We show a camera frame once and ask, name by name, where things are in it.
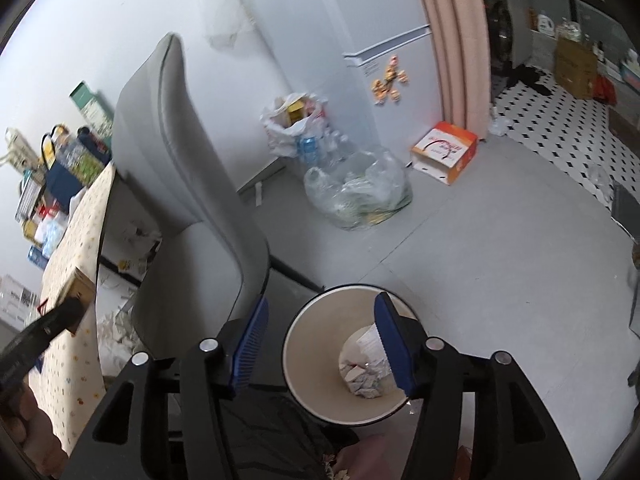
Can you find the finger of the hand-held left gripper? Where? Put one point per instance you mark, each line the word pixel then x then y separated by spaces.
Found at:
pixel 62 317

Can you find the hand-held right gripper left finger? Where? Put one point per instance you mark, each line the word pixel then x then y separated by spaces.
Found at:
pixel 247 347

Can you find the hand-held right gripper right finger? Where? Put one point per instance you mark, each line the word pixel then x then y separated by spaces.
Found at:
pixel 395 347

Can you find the white paper sheet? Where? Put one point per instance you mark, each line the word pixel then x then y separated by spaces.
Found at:
pixel 371 342

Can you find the small brown cardboard box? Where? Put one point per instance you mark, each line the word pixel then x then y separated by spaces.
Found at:
pixel 80 295

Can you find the white trash bin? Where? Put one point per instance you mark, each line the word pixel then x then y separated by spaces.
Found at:
pixel 315 360

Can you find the person's left hand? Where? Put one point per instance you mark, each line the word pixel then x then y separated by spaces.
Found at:
pixel 30 425

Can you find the floral printed tablecloth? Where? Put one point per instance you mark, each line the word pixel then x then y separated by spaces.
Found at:
pixel 80 240

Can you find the dark cloth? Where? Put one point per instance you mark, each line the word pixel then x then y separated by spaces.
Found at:
pixel 280 440

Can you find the pink cloth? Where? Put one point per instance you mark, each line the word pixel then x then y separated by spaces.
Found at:
pixel 370 460

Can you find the navy lunch bag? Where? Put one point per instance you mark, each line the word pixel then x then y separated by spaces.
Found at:
pixel 62 185

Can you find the large green tea bottle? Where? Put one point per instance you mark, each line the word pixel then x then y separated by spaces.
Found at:
pixel 85 157

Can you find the clear bag of bottles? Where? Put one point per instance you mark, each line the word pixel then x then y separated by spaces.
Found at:
pixel 360 187

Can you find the grey chair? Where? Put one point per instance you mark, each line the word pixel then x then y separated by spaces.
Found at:
pixel 185 185

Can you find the orange and white box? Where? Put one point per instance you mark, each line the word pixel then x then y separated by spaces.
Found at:
pixel 445 152

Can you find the green carton box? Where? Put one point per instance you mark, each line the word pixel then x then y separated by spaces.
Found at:
pixel 92 107

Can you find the yellow figure fridge magnets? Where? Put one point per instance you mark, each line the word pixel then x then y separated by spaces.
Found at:
pixel 390 80

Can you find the pink curtain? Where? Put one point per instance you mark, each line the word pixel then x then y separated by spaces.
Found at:
pixel 455 45

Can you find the white refrigerator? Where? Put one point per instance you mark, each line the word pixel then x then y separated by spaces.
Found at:
pixel 340 35

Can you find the red bag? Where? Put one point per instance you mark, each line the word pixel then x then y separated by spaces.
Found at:
pixel 605 90

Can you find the large brown cardboard box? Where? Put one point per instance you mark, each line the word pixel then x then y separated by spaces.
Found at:
pixel 575 67

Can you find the white hanging plastic bag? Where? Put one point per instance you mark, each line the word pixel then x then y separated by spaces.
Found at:
pixel 225 5

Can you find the washing machine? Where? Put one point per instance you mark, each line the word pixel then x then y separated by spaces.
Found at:
pixel 507 20

